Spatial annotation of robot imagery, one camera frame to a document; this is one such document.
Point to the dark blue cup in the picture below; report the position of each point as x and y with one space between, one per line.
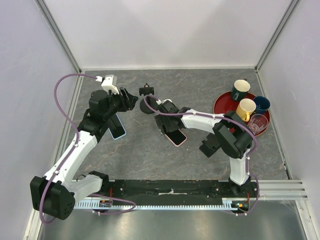
262 104

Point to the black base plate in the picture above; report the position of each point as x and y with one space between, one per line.
197 187

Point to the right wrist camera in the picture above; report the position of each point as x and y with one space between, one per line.
166 102

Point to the dark green mug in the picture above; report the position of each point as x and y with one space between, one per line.
239 89

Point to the blue phone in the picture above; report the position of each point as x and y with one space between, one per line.
117 128

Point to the clear glass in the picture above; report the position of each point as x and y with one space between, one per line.
258 123

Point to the pink phone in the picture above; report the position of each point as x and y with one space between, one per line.
176 137

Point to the black folding phone stand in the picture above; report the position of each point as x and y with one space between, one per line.
210 145

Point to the black round phone stand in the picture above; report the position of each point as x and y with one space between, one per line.
145 91

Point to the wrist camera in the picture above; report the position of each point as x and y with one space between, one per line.
108 84
166 102

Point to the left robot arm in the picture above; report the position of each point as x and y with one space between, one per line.
56 194

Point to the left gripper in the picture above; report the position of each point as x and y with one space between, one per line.
128 101

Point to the grey cable duct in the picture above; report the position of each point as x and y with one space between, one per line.
103 204

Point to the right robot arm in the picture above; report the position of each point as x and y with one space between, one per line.
226 131

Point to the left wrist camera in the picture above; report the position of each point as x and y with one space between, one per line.
108 84

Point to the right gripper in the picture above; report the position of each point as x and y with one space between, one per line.
160 120

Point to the yellow mug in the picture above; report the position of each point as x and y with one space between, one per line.
245 109

